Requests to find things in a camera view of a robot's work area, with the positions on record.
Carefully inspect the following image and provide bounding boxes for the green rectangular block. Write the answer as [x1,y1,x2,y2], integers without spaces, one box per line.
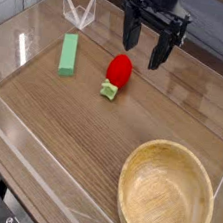
[58,33,78,77]

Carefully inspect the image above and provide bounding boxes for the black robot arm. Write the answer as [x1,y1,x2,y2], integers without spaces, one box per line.
[122,0,192,70]

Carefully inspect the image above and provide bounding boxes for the clear acrylic tray walls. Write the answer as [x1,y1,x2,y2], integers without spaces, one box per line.
[0,0,223,223]

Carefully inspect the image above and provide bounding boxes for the red plush strawberry toy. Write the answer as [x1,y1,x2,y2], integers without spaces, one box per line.
[100,54,133,100]

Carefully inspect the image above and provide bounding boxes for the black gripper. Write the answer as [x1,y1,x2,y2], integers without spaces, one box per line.
[122,0,192,70]

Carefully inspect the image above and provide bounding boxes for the wooden bowl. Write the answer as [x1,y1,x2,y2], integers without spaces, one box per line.
[117,139,214,223]

